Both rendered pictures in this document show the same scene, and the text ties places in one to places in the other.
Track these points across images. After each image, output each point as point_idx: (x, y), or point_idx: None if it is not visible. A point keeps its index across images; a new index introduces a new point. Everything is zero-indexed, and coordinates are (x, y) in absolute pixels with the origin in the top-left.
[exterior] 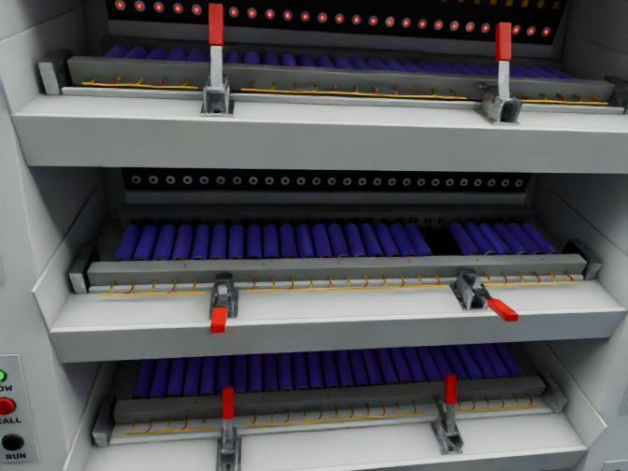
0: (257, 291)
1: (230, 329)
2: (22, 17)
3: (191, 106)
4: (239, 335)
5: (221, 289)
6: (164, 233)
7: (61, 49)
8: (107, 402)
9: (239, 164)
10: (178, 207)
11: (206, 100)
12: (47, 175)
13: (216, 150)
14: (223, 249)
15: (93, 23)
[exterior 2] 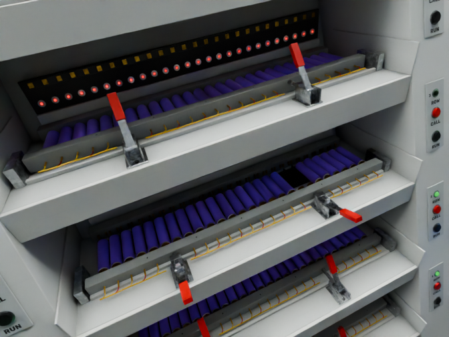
0: (198, 256)
1: (192, 289)
2: None
3: (117, 162)
4: (198, 290)
5: (178, 267)
6: (124, 237)
7: (14, 153)
8: None
9: (162, 188)
10: (126, 216)
11: (128, 158)
12: (35, 239)
13: (145, 186)
14: (166, 235)
15: (27, 120)
